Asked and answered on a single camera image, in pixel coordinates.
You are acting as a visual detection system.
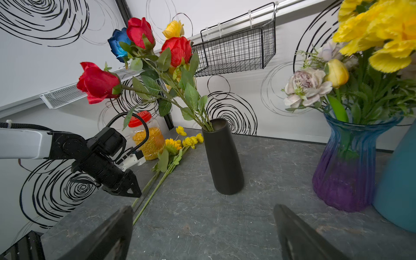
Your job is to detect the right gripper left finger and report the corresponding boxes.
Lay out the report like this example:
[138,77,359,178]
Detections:
[60,206,133,260]

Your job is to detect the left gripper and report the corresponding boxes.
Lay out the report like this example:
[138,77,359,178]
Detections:
[71,127,142,198]

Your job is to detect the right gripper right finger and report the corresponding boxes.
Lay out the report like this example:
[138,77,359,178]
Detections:
[274,204,348,260]

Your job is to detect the sunflower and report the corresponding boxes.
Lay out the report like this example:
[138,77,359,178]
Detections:
[152,139,183,173]

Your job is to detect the yellow poppy stem large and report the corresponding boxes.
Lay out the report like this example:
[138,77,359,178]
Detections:
[133,133,204,226]

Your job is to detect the black vase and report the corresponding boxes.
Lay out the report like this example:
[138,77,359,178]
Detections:
[203,119,244,195]

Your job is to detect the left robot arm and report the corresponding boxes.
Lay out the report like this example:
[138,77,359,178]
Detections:
[1,122,142,198]

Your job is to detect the purple glass vase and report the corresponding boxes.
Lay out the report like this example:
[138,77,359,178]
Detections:
[312,113,403,212]

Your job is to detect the teal ceramic vase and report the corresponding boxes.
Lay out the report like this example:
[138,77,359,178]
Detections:
[373,123,416,232]

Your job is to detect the red lid plastic jar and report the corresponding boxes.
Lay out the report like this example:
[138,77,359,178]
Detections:
[128,111,166,161]

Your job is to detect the red rose low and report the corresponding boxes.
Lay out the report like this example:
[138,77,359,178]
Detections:
[76,61,157,105]

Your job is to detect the blue rose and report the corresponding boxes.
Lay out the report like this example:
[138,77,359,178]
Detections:
[108,28,131,63]

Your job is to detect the red rose top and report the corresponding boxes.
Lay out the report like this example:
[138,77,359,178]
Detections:
[127,17,193,63]

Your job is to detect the yellow carnation bouquet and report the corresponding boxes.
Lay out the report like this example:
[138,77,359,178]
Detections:
[283,1,416,125]

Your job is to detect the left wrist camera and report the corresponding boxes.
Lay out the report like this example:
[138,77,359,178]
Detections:
[118,150,146,172]

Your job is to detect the black wire basket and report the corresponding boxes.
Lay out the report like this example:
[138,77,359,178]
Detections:
[193,2,278,77]

